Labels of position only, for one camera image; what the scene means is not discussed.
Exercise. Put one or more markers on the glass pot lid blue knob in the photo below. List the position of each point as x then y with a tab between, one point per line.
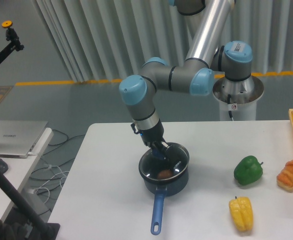
160	168

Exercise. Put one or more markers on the black tripod pole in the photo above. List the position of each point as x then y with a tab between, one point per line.
41	230

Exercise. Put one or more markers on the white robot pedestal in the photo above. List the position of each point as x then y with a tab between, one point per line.
238	99

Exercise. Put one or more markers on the yellow bell pepper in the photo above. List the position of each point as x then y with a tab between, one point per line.
241	211

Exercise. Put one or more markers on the green bell pepper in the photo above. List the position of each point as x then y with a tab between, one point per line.
248	170

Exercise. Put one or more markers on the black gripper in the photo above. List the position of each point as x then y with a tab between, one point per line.
153	138

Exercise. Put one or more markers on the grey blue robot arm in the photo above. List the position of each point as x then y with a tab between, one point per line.
195	76

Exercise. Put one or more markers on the silver laptop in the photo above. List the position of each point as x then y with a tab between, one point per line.
19	137

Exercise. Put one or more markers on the blue saucepan with handle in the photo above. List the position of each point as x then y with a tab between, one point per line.
161	191

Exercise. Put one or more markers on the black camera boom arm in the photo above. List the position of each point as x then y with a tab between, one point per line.
13	39

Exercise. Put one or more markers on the orange croissant bread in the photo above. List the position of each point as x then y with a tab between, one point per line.
285	178

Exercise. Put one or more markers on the brown egg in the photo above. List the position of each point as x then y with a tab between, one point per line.
164	174

